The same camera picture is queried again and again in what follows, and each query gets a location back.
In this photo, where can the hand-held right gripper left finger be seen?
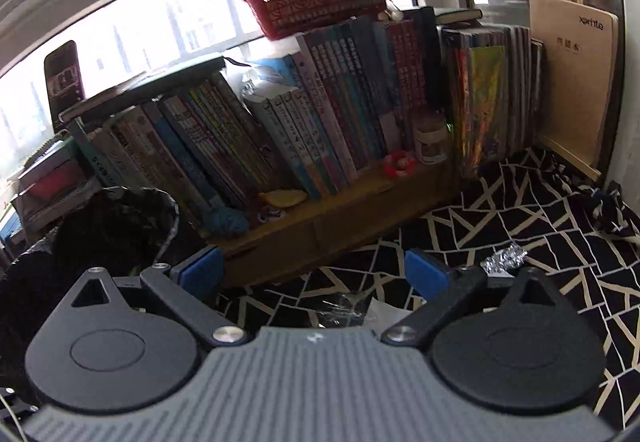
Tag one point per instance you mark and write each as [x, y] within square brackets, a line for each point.
[200, 272]

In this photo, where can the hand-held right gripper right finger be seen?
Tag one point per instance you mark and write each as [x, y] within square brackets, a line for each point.
[425, 274]

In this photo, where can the bin with black liner bag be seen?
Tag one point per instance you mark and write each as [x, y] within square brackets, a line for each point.
[100, 232]

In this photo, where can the white paper sheet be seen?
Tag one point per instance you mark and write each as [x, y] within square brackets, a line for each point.
[395, 313]

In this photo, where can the blue yarn ball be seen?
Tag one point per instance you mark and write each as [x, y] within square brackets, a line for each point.
[225, 222]

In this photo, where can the crumpled silver foil ball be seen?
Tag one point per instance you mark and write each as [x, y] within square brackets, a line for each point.
[502, 259]

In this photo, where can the crumpled clear plastic wrap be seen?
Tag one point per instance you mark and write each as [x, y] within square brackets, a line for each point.
[342, 309]

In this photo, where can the small pink bead toy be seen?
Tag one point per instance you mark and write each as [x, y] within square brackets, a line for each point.
[270, 216]

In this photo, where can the wooden desktop drawer shelf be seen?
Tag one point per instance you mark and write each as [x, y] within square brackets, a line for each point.
[340, 222]

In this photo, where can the yellow banana toy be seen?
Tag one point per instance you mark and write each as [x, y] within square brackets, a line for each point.
[282, 198]

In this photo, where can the black white patterned cloth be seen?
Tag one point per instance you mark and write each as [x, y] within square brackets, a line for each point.
[550, 232]

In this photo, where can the clear plastic jar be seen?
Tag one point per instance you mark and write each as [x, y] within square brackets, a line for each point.
[430, 137]

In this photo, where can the row of thin colourful comics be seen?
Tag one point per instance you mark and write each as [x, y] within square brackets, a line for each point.
[485, 97]

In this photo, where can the wooden easel stand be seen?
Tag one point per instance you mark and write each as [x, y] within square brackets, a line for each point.
[575, 162]

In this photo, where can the row of upright books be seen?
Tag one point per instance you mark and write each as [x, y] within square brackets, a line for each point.
[325, 112]

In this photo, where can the black hardcover book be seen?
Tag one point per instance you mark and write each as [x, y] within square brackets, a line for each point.
[150, 87]

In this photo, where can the white blue plastic packet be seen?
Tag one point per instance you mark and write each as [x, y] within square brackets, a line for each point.
[265, 79]

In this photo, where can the brown sketchbook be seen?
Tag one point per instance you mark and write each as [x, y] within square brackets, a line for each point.
[570, 82]

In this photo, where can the black smartphone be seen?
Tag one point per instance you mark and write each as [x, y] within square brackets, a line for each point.
[62, 72]

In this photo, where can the window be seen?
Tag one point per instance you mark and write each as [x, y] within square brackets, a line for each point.
[150, 32]

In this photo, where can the dark thin book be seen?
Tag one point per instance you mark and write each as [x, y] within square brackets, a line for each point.
[457, 15]

